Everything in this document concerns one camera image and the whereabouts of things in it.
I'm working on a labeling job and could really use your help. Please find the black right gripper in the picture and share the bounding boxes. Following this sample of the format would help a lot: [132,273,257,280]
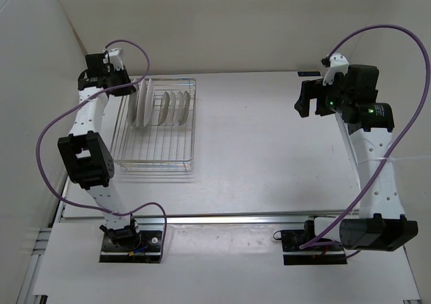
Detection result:
[294,73,352,118]

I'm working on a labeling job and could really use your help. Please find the orange sunburst ceramic plate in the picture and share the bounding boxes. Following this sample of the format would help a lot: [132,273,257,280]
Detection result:
[127,80,139,125]

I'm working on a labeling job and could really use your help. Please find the green band ceramic plate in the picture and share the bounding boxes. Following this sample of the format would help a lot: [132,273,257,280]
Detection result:
[135,80,148,127]

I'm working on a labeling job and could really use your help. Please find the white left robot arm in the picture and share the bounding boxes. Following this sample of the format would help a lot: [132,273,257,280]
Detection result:
[57,49,141,250]

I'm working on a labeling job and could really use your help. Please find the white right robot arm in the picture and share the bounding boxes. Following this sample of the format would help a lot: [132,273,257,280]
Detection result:
[294,65,418,251]

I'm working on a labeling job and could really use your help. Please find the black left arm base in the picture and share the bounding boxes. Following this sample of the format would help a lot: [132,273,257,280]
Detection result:
[99,230,165,264]

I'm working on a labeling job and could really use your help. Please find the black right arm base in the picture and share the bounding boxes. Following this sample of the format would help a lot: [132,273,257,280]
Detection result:
[272,218,347,266]

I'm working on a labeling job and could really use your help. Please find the dark blue label sticker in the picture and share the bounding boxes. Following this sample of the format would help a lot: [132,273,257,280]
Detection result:
[297,71,321,77]

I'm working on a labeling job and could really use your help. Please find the green rim dotted plate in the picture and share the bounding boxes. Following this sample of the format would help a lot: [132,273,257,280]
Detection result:
[143,79,154,127]

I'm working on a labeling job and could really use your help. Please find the clear glass plate front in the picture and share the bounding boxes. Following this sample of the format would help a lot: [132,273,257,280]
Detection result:
[158,92,170,125]

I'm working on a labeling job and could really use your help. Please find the clear glass plate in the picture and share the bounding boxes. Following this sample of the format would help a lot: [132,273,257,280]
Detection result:
[158,92,170,125]
[166,91,176,125]
[177,91,191,125]

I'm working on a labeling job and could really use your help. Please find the clear glass plate middle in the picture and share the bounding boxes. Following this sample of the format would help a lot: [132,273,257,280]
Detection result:
[166,91,176,125]

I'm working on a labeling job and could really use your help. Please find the clear glass plate back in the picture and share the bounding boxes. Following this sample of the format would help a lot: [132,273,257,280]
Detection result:
[177,91,191,125]

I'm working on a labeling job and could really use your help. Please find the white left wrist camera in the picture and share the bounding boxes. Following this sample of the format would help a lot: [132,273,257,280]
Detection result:
[103,48,124,71]

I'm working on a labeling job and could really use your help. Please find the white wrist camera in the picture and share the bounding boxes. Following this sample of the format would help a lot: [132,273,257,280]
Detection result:
[321,53,350,86]
[103,48,124,71]

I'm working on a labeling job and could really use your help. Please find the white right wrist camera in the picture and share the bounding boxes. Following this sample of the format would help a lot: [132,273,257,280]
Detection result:
[321,53,350,86]

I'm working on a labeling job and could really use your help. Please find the silver wire dish rack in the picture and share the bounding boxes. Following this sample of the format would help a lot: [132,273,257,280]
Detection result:
[110,78,197,172]

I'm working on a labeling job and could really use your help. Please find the aluminium mounting rail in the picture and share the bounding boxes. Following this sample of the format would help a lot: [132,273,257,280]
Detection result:
[58,213,308,225]

